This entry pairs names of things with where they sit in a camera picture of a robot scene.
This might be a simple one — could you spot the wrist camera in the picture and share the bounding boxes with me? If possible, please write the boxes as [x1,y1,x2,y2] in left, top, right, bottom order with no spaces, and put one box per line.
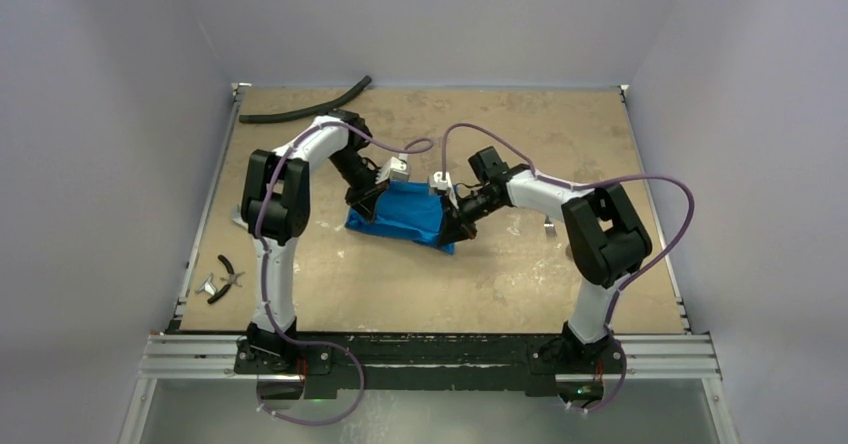
[428,171,458,207]
[376,153,410,183]

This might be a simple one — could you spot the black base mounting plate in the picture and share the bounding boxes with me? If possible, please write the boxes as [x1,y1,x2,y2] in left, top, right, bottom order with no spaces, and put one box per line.
[233,331,624,400]

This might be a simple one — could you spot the black foam hose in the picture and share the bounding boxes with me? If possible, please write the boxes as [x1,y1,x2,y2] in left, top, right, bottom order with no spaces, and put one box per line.
[238,75,374,126]

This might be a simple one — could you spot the blue cloth napkin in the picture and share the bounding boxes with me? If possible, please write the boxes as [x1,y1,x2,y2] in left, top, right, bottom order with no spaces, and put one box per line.
[344,181,455,255]

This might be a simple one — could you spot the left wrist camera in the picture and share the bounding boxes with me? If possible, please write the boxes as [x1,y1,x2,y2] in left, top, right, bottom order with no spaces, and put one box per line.
[376,153,410,183]

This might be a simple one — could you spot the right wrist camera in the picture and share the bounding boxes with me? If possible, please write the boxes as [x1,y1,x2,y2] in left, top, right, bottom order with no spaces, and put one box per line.
[428,171,458,207]

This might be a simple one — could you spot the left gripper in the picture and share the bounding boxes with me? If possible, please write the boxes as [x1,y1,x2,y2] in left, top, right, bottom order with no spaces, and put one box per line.
[328,148,390,225]

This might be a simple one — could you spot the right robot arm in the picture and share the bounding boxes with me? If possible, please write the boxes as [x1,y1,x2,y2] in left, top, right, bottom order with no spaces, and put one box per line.
[428,147,653,371]

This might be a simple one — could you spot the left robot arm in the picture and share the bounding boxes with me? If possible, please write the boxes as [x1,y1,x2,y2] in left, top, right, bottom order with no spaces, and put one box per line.
[240,109,388,373]

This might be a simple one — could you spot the aluminium frame rail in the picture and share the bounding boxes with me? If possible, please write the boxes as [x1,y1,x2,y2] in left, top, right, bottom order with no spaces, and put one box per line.
[139,333,721,381]

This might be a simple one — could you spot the silver fork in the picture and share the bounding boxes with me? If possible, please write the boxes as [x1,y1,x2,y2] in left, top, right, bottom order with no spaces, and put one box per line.
[543,216,557,239]

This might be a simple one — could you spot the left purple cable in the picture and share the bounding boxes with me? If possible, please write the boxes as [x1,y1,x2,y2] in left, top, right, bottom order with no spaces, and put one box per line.
[254,120,435,427]

